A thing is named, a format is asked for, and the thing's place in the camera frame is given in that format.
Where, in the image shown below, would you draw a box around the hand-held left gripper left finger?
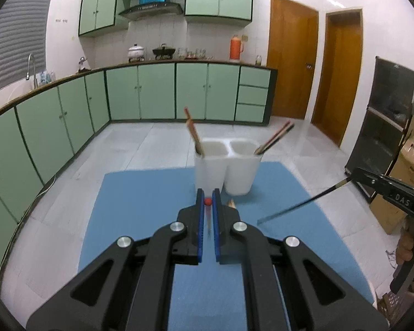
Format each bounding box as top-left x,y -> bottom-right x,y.
26,189 -> 205,331

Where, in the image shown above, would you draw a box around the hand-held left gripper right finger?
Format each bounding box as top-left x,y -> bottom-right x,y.
212,189 -> 390,331

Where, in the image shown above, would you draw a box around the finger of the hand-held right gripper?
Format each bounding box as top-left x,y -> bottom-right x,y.
355,167 -> 396,184
352,175 -> 387,195

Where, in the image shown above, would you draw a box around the white two-compartment chopstick holder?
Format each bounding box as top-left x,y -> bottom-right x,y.
193,138 -> 264,196

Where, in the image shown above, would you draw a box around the black chopstick with silver band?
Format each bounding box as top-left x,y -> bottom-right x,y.
257,176 -> 357,225

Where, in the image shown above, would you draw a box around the person's right hand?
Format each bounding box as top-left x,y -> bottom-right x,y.
397,228 -> 414,292

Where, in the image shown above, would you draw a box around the cardboard box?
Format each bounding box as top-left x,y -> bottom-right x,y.
369,134 -> 414,235

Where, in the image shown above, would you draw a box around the black glass-front cabinet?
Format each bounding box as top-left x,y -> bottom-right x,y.
345,56 -> 414,204

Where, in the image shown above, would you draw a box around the blue table mat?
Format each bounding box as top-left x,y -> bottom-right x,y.
78,161 -> 375,331

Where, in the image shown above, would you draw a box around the closed wooden door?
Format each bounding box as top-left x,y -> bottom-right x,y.
267,0 -> 320,121

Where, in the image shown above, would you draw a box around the green base cabinets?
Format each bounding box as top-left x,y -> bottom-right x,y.
0,61 -> 278,276

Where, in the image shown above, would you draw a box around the row of glass cups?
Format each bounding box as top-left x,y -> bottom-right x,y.
177,47 -> 214,60

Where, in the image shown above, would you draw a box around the orange thermos flask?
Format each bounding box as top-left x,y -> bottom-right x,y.
229,35 -> 245,61

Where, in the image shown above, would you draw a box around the black wok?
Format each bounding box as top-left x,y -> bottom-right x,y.
152,44 -> 176,59

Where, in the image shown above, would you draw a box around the white cooking pot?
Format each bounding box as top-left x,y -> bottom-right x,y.
128,44 -> 146,62

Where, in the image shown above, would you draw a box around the range hood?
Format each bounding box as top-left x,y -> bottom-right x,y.
118,2 -> 184,21

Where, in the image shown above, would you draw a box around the metal sink faucet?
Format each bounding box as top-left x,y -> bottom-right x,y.
26,53 -> 38,88

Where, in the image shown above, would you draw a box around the grey window blinds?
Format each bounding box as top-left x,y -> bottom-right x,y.
0,0 -> 57,99

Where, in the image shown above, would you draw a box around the wooden door in frame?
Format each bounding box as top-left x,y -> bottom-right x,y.
311,9 -> 363,147

